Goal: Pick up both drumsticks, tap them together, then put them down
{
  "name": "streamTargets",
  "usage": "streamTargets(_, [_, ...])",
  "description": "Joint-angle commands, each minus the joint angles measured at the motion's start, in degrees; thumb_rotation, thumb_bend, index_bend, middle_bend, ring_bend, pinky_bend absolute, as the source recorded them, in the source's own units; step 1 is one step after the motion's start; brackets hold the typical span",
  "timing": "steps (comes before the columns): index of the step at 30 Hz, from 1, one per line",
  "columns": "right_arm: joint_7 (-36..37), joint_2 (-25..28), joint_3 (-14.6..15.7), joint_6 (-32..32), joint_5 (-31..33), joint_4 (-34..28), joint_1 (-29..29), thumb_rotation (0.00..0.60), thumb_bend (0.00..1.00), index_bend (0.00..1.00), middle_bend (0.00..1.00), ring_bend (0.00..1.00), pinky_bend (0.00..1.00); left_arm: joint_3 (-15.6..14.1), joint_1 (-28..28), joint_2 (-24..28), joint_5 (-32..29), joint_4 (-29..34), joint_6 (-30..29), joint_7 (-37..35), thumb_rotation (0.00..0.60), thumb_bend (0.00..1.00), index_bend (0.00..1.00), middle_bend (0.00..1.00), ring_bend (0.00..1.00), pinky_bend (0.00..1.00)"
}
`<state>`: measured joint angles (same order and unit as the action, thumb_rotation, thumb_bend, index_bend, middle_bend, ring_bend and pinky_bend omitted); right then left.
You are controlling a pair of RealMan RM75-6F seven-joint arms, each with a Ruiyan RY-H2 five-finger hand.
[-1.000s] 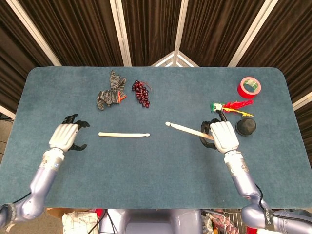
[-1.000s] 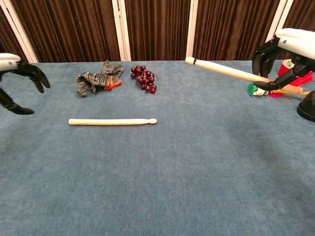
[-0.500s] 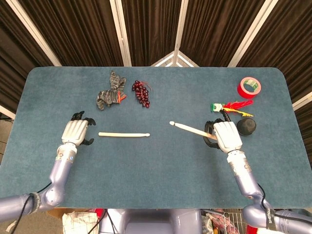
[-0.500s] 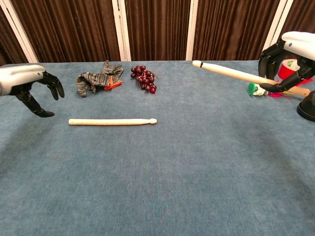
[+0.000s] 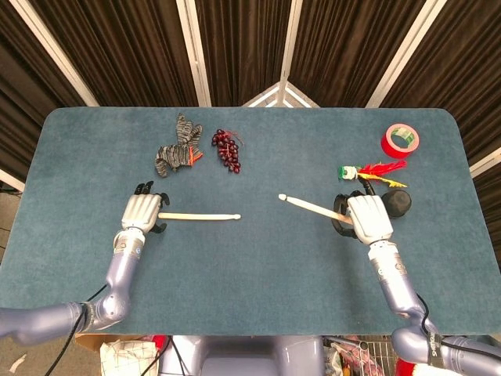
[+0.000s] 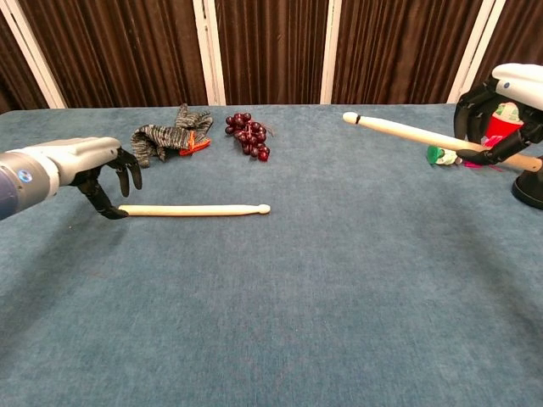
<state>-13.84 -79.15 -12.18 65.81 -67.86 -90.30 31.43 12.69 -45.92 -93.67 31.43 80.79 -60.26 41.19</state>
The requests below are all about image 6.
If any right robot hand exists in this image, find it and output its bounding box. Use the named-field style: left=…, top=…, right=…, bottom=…
left=452, top=63, right=543, bottom=167

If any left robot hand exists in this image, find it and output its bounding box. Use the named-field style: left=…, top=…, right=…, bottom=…
left=54, top=136, right=143, bottom=220

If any plain wooden drumstick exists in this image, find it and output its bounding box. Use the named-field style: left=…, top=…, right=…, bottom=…
left=118, top=203, right=272, bottom=217

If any wooden drumstick with black ring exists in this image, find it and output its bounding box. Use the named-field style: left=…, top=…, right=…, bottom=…
left=342, top=111, right=543, bottom=173

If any brown curtain panel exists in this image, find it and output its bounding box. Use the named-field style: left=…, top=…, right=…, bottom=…
left=16, top=0, right=209, bottom=109
left=0, top=12, right=50, bottom=114
left=465, top=0, right=543, bottom=103
left=215, top=0, right=330, bottom=106
left=331, top=0, right=484, bottom=105

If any red tape roll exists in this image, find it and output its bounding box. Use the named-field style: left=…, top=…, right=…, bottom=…
left=483, top=101, right=525, bottom=139

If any grey striped knit glove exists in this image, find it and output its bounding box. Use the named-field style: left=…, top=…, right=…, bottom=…
left=130, top=103, right=214, bottom=169

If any black dome object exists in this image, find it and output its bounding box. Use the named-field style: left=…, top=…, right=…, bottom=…
left=511, top=164, right=543, bottom=209

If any feather shuttlecock with green cap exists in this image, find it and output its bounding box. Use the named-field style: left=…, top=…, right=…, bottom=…
left=426, top=135, right=506, bottom=172

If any dark red grape bunch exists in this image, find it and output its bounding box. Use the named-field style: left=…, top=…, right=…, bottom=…
left=224, top=111, right=275, bottom=163

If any blue table cloth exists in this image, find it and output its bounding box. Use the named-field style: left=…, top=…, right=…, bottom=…
left=0, top=103, right=543, bottom=407

